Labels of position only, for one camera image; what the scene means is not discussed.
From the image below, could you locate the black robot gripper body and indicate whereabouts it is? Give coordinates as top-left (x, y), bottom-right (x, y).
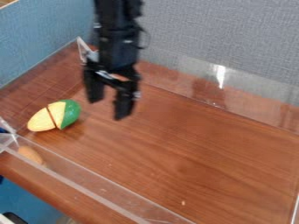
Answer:
top-left (83, 0), bottom-right (149, 92)

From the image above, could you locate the clear acrylic left bracket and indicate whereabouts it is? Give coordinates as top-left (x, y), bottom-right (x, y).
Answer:
top-left (0, 116), bottom-right (19, 154)

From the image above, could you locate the clear acrylic back wall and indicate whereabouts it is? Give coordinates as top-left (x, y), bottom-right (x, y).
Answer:
top-left (137, 56), bottom-right (299, 135)

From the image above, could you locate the yellow green toy corn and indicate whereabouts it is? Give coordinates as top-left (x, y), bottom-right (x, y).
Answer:
top-left (27, 100), bottom-right (82, 132)

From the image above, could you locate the clear acrylic front wall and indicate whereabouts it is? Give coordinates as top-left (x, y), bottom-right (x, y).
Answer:
top-left (0, 132), bottom-right (197, 224)

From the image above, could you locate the clear acrylic wall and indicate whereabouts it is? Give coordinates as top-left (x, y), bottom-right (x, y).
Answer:
top-left (0, 132), bottom-right (197, 224)
top-left (137, 56), bottom-right (299, 135)

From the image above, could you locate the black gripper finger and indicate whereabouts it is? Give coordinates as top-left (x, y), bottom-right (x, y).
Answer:
top-left (114, 84), bottom-right (137, 120)
top-left (85, 71), bottom-right (105, 103)

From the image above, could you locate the clear acrylic corner bracket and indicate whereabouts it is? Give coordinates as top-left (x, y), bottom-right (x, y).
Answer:
top-left (78, 37), bottom-right (99, 63)

